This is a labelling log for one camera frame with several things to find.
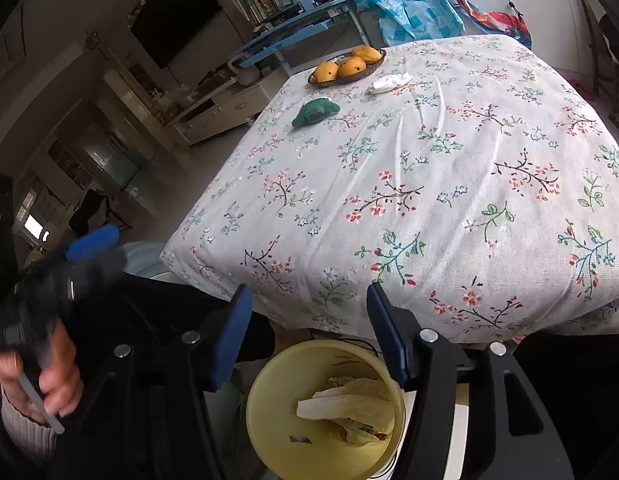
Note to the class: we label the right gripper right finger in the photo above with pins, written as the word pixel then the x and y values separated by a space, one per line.
pixel 510 434

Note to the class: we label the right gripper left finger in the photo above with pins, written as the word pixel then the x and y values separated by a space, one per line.
pixel 147 366

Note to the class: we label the green wrapper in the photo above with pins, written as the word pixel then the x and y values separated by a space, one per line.
pixel 315 111

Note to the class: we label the small white tissue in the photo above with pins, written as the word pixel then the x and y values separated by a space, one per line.
pixel 389 83

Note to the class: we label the beige knit sleeve forearm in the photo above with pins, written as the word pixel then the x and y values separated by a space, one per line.
pixel 35 440

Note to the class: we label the yellow trash bin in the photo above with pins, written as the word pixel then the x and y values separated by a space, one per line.
pixel 295 448

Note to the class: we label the trash inside bin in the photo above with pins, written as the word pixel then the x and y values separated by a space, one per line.
pixel 361 407

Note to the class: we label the person's left hand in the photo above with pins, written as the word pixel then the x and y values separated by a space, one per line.
pixel 60 381

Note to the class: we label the floral tablecloth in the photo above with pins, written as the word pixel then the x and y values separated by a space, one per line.
pixel 483 197

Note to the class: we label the white TV cabinet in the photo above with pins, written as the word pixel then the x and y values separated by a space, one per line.
pixel 226 107

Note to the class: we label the pink kettlebell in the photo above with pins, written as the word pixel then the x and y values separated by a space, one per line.
pixel 244 76

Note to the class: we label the black television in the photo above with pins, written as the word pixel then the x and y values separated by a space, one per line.
pixel 164 27

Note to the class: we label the left mango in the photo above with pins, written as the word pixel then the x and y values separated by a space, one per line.
pixel 326 72

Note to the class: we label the mango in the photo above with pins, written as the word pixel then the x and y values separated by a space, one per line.
pixel 351 66
pixel 368 54
pixel 326 72

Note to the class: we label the wooden folding chair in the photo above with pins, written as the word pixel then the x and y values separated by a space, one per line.
pixel 603 43

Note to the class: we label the middle mango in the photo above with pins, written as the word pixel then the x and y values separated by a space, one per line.
pixel 351 66

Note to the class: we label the wicker fruit basket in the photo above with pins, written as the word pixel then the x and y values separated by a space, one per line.
pixel 370 70

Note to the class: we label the right mango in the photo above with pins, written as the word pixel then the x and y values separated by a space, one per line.
pixel 368 54

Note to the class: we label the blue children's desk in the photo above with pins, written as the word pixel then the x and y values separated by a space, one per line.
pixel 314 18

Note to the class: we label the blue checkered plastic bag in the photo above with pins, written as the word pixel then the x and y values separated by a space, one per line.
pixel 402 21

